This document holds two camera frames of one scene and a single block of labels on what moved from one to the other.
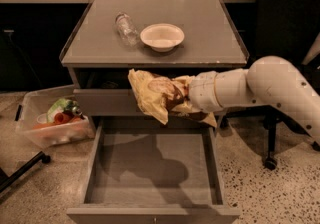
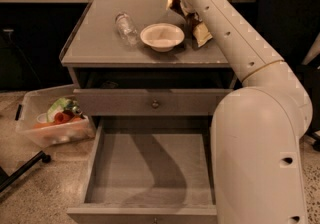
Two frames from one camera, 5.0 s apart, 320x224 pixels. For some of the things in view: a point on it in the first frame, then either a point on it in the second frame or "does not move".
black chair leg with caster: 5,180 does not move
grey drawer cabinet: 141,170 does not move
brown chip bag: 160,96 to 177,3
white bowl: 162,37 does not move
